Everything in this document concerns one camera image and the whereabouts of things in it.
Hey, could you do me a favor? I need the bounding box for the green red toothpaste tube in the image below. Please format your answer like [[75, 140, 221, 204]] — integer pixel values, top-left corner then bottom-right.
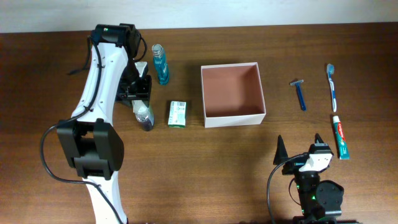
[[333, 116, 350, 159]]

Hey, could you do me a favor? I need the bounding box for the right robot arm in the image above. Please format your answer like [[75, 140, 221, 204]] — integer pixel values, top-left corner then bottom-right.
[[267, 133, 344, 223]]

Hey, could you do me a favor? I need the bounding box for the blue mouthwash bottle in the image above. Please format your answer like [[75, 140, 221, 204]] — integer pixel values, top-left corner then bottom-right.
[[152, 44, 170, 85]]

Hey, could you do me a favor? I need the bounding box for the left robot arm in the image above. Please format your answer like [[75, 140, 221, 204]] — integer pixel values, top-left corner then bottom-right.
[[55, 23, 154, 223]]

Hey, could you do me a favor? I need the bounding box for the white open cardboard box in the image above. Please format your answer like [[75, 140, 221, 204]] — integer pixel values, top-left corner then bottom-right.
[[201, 62, 266, 128]]

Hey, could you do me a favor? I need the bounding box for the blue white toothbrush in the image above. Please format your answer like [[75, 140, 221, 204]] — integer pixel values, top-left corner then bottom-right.
[[326, 63, 337, 112]]

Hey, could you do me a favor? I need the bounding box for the clear bottle purple liquid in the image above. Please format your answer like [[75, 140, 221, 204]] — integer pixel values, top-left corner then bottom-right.
[[132, 100, 154, 131]]

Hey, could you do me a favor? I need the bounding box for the green white soap box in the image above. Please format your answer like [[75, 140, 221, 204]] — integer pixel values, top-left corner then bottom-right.
[[168, 101, 187, 128]]

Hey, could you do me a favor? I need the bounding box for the blue disposable razor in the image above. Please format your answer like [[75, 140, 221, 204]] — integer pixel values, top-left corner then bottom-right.
[[290, 80, 307, 111]]

